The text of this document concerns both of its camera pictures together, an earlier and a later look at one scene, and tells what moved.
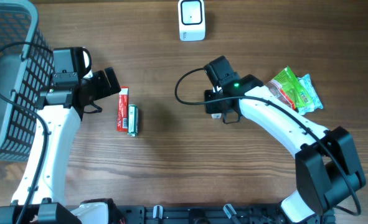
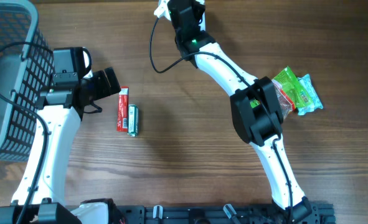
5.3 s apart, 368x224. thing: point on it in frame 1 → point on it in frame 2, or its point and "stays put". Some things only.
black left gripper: x=104 y=89 stays put
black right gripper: x=212 y=107 → x=197 y=8
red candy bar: x=122 y=124 stays put
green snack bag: x=287 y=86 stays put
